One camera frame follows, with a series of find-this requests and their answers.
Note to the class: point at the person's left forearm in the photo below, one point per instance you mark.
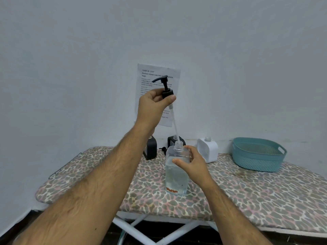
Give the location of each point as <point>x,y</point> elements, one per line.
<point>89,196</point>

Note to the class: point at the person's right forearm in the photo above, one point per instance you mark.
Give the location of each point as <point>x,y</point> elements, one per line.
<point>230,216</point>

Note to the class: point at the white square soap dispenser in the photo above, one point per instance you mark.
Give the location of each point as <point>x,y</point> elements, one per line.
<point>208,151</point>

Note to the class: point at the black pump with long tube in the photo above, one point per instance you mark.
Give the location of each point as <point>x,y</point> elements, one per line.
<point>167,93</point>

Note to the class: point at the black square dispenser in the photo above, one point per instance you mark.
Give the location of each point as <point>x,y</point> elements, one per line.
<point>151,150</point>
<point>170,141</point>

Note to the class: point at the leopard print ironing board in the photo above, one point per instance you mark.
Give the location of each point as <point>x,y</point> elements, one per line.
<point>255,196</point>

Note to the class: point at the person's left hand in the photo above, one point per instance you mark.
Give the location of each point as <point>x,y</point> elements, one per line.
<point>148,109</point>

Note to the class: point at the white ironing board legs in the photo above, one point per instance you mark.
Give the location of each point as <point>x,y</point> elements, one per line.
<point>127,228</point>

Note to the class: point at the teal plastic basket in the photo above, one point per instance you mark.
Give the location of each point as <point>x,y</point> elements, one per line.
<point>255,160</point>

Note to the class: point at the person's right hand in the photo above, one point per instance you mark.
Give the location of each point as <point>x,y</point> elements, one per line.
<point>196,168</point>

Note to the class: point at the transparent bottle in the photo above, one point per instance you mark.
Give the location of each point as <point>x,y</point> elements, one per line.
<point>176,177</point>

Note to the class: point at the printed paper sheet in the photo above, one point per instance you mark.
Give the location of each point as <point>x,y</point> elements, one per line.
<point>147,81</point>

